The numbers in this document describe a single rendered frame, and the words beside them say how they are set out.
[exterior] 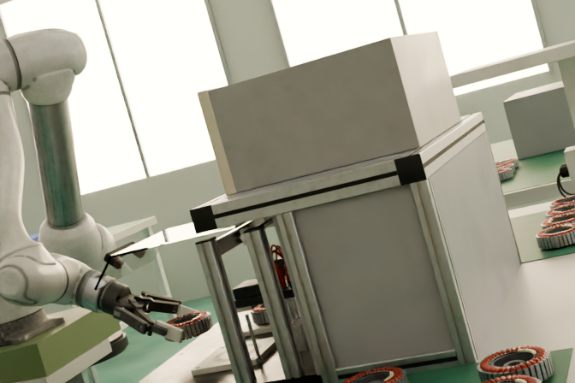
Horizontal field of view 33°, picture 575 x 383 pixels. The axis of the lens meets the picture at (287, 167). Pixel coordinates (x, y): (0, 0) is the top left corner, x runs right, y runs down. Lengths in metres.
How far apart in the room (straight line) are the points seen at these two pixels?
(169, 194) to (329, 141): 5.68
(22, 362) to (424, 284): 1.29
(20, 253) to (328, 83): 0.80
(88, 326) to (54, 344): 0.17
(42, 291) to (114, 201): 5.53
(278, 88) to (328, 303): 0.40
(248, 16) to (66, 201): 4.49
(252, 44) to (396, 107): 5.31
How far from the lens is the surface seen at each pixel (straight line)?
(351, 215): 1.68
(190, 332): 2.16
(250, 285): 1.97
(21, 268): 2.12
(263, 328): 2.21
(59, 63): 2.49
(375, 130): 1.75
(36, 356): 2.61
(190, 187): 7.33
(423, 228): 1.64
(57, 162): 2.61
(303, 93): 1.78
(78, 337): 2.74
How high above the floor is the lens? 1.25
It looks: 4 degrees down
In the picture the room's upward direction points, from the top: 16 degrees counter-clockwise
